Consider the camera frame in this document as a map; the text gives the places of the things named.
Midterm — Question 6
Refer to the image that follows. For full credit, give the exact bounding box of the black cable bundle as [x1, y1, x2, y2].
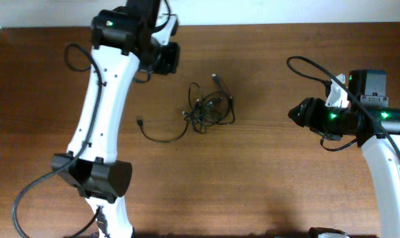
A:
[181, 73, 236, 135]

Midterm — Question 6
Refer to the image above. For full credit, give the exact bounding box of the black USB cable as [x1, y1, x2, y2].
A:
[136, 115, 191, 144]

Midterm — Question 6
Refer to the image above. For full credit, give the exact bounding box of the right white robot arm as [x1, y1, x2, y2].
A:
[288, 69, 400, 237]

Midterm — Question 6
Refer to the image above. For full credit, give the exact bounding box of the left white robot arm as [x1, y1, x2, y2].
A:
[52, 1, 180, 237]

